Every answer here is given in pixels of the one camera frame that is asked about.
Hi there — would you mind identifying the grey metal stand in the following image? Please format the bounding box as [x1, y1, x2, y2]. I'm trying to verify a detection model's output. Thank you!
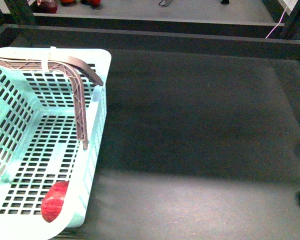
[158, 0, 173, 7]

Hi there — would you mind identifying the pink cable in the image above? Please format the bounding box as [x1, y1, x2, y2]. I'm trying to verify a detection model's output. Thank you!
[265, 0, 293, 39]

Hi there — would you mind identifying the brown basket handle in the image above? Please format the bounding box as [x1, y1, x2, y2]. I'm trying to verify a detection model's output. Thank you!
[0, 56, 104, 150]

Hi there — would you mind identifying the orange fruit on shelf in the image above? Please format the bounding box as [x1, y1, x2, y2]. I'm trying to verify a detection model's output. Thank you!
[60, 0, 76, 5]

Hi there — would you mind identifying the dark red fruit on shelf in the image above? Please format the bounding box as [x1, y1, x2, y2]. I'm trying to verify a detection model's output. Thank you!
[36, 0, 58, 14]

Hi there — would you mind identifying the light blue plastic basket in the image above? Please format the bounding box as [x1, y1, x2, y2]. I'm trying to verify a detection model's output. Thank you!
[0, 47, 112, 240]

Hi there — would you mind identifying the red apple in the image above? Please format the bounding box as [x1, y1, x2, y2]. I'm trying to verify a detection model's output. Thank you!
[40, 181, 69, 223]

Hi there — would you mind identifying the white zip tie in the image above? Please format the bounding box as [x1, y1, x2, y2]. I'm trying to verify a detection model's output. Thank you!
[41, 46, 56, 73]

